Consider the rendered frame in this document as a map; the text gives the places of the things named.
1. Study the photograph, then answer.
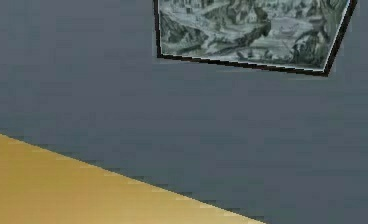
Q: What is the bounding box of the black framed grey landscape picture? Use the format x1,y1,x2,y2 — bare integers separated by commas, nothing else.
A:
153,0,359,78

